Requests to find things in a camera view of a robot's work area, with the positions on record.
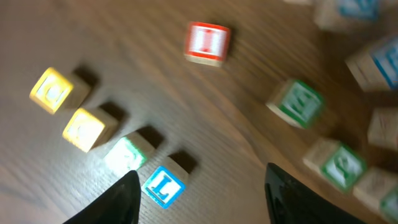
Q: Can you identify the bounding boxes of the green 4 block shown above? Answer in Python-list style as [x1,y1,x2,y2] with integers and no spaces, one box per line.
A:
[353,167,397,223]

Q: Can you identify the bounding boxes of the blue 5 block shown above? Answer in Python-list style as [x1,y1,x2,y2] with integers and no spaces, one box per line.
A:
[346,35,397,92]

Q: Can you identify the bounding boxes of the yellow O block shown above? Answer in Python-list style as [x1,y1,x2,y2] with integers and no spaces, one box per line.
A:
[62,108,119,153]

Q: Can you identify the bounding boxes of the red U block right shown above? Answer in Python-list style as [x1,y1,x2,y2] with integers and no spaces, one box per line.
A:
[368,107,397,151]

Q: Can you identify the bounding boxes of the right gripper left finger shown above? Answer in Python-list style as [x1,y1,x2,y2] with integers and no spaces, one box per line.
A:
[64,170,141,224]

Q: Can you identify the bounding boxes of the green B block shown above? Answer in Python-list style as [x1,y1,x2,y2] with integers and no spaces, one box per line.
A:
[266,79,324,129]

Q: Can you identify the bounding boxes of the yellow C block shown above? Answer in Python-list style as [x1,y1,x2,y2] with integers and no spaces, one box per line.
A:
[29,67,91,114]

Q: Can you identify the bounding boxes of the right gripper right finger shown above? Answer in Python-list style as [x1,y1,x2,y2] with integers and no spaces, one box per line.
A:
[264,162,363,224]

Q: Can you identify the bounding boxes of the green R block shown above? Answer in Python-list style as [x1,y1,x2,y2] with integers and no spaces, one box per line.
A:
[104,132,155,177]

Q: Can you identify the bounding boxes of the blue L block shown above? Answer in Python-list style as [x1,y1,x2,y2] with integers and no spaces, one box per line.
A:
[141,157,189,209]

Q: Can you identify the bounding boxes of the green J block right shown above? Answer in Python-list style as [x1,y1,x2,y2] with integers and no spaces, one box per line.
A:
[303,138,367,193]

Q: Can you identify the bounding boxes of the red I block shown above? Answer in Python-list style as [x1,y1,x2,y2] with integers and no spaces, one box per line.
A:
[184,22,231,67]

